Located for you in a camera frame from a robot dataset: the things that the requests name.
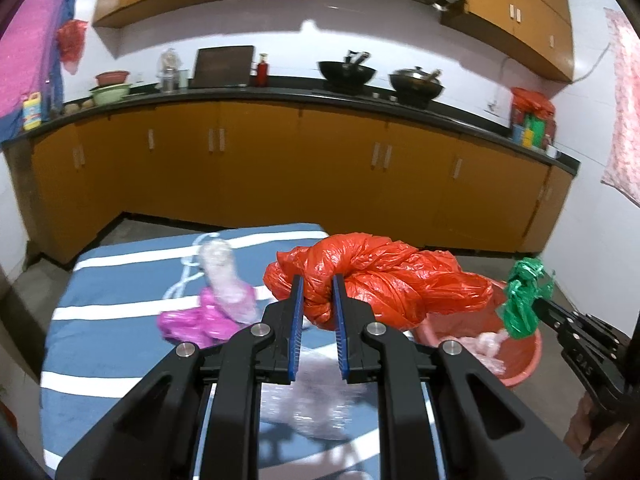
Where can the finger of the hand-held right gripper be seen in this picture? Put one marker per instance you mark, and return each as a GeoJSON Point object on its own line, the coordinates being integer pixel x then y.
{"type": "Point", "coordinates": [552, 312]}

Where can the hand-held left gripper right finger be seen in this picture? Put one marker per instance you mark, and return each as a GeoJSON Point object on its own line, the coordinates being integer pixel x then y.
{"type": "Point", "coordinates": [341, 332]}

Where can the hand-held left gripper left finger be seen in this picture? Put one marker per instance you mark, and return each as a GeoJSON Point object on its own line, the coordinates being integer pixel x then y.
{"type": "Point", "coordinates": [296, 332]}

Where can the green plastic bag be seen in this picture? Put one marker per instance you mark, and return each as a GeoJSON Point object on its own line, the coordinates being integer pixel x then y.
{"type": "Point", "coordinates": [525, 300]}

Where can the large red plastic bag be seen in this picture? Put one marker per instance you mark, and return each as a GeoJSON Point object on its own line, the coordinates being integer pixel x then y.
{"type": "Point", "coordinates": [390, 280]}

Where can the white plastic bag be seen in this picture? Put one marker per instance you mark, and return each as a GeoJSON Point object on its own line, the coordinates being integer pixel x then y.
{"type": "Point", "coordinates": [487, 347]}

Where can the red plastic waste basket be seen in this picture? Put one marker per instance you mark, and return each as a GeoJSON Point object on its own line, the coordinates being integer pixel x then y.
{"type": "Point", "coordinates": [515, 381]}

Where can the person's right hand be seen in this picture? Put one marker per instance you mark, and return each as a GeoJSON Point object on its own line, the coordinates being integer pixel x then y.
{"type": "Point", "coordinates": [580, 425]}

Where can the clear bubble wrap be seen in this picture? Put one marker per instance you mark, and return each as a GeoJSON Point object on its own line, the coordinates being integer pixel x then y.
{"type": "Point", "coordinates": [320, 410]}

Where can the clear plastic bag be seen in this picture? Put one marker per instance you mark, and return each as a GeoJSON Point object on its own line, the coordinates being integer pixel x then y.
{"type": "Point", "coordinates": [225, 275]}

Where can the pink plastic bag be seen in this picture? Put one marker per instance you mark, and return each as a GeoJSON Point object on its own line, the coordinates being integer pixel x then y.
{"type": "Point", "coordinates": [200, 322]}

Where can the white mug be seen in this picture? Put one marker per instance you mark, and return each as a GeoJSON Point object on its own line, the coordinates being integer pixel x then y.
{"type": "Point", "coordinates": [552, 151]}

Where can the wooden base cabinets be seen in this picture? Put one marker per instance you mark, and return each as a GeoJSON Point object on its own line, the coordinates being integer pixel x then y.
{"type": "Point", "coordinates": [300, 170]}

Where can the blue white striped tablecloth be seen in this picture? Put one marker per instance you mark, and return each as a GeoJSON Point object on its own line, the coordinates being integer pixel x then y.
{"type": "Point", "coordinates": [125, 350]}

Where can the dark red container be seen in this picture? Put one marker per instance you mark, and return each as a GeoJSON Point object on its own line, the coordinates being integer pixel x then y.
{"type": "Point", "coordinates": [550, 132]}

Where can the blue box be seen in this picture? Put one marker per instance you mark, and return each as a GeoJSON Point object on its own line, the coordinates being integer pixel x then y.
{"type": "Point", "coordinates": [517, 133]}

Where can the green box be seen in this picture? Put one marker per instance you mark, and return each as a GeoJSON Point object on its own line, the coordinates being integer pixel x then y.
{"type": "Point", "coordinates": [535, 130]}

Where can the red bag over containers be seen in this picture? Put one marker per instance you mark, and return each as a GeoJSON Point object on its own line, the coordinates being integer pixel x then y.
{"type": "Point", "coordinates": [532, 101]}

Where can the pink floral curtain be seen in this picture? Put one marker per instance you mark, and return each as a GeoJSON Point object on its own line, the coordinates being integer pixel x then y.
{"type": "Point", "coordinates": [625, 110]}

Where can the black kitchen countertop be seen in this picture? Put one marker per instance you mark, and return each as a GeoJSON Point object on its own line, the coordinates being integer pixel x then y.
{"type": "Point", "coordinates": [280, 93]}

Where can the black gas stove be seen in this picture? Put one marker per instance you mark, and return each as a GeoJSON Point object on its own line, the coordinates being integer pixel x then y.
{"type": "Point", "coordinates": [380, 96]}

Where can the black wok with lid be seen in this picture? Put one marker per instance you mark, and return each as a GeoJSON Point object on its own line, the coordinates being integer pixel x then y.
{"type": "Point", "coordinates": [416, 87]}

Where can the open black wok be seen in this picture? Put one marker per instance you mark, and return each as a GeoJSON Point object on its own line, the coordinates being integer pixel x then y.
{"type": "Point", "coordinates": [347, 74]}

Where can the red bottle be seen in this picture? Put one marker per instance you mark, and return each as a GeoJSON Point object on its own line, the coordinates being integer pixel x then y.
{"type": "Point", "coordinates": [261, 72]}

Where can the dark cutting board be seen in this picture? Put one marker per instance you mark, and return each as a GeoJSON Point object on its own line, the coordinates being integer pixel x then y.
{"type": "Point", "coordinates": [221, 66]}

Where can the small glass container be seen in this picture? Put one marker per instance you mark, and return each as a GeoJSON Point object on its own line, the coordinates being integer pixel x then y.
{"type": "Point", "coordinates": [183, 80]}

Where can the glass jar with plastic cover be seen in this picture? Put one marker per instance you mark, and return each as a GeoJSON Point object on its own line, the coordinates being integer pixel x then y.
{"type": "Point", "coordinates": [168, 72]}

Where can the green basin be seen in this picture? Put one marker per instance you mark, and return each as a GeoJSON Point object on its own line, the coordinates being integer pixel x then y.
{"type": "Point", "coordinates": [111, 95]}

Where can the red basin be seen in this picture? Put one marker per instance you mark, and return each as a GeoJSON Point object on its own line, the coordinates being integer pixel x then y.
{"type": "Point", "coordinates": [112, 78]}

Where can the yellow detergent bottle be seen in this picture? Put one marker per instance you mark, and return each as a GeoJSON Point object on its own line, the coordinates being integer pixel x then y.
{"type": "Point", "coordinates": [32, 114]}

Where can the hanging red plastic bag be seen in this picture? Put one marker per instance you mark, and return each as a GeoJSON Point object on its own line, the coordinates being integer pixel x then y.
{"type": "Point", "coordinates": [72, 42]}

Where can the pink and blue hanging cloth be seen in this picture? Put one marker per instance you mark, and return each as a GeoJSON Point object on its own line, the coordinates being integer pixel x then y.
{"type": "Point", "coordinates": [35, 45]}

